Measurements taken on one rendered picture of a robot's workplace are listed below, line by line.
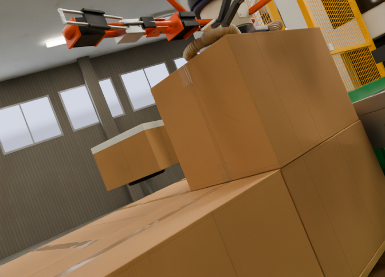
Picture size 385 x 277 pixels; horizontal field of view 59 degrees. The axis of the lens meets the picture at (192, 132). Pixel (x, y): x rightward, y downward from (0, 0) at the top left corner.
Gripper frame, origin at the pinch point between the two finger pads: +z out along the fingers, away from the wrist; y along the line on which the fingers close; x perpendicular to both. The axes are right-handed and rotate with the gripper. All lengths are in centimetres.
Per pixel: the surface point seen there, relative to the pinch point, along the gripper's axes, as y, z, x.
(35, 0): -291, 452, 177
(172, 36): 2.7, 12.4, -2.5
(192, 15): -1.0, 5.9, 3.2
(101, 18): -0.1, 5.1, -31.0
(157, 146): 26, 160, 84
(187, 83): 19.1, 12.4, -3.9
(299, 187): 61, -8, 1
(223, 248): 61, -8, -33
